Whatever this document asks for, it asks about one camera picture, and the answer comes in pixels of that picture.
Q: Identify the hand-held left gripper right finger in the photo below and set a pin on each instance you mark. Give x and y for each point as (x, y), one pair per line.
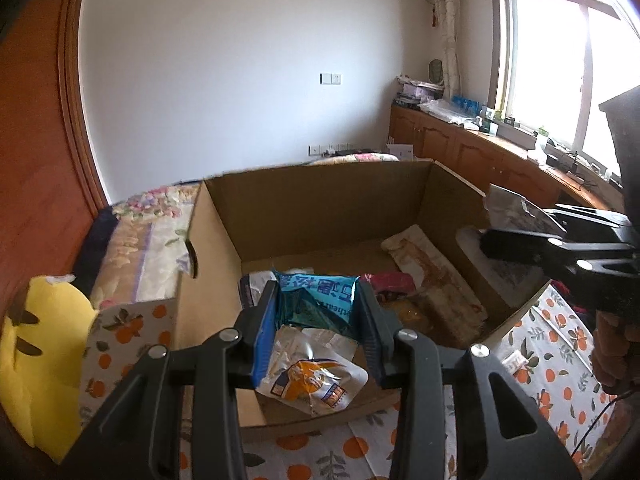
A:
(367, 325)

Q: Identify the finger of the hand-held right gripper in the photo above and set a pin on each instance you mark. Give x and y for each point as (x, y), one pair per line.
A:
(590, 221)
(515, 247)

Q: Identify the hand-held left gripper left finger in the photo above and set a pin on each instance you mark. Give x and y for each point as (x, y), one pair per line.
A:
(262, 345)

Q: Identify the silver clear snack packet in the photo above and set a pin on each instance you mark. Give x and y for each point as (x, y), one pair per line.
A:
(507, 207)

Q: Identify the white packet orange print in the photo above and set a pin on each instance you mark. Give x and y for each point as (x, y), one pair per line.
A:
(310, 375)

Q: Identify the teal snack packet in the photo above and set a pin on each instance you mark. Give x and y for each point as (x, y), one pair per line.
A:
(315, 305)

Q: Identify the long clear brown snack packet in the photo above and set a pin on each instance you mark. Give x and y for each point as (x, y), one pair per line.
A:
(435, 275)

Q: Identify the cardboard box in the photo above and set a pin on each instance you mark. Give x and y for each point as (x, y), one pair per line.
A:
(325, 210)

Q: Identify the person's right hand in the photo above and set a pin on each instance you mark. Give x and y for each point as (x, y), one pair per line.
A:
(615, 355)

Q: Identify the red snack packet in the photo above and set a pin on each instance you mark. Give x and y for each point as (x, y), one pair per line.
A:
(390, 282)

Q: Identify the black devices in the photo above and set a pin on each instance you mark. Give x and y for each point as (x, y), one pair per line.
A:
(570, 165)

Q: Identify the orange fruit print blanket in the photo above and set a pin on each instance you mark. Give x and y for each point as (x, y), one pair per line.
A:
(555, 340)

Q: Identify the wooden cabinet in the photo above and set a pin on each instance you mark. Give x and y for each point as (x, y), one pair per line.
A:
(475, 150)

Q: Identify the long white box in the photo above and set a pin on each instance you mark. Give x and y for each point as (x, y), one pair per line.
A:
(515, 135)

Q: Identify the small white sachet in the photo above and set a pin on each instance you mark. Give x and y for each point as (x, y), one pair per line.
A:
(514, 361)

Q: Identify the window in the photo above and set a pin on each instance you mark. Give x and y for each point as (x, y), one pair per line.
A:
(540, 60)

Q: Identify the clear plastic bag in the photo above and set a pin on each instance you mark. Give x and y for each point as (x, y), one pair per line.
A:
(447, 115)

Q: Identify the white paper bag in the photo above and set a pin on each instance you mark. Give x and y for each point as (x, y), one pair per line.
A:
(401, 151)

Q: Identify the floral quilt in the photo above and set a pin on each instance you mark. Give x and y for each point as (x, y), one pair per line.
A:
(145, 245)

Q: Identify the floral pillow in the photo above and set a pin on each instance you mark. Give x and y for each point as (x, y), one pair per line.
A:
(360, 158)

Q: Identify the pile of boxes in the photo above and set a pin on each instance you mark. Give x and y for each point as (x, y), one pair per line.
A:
(417, 91)

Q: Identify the green round object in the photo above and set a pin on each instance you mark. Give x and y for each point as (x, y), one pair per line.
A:
(436, 71)

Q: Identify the dark blue cloth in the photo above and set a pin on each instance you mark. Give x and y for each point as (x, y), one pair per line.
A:
(95, 245)

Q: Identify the patterned curtain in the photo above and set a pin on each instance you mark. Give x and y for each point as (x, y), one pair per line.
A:
(447, 20)

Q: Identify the yellow plush toy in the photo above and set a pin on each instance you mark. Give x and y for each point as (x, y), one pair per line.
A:
(40, 360)

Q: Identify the wooden headboard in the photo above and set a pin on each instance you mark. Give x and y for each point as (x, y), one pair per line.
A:
(40, 135)

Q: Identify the white wall socket strip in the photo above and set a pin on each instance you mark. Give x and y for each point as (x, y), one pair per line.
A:
(325, 149)

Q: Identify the white wall switch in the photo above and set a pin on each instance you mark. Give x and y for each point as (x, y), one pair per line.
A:
(330, 78)

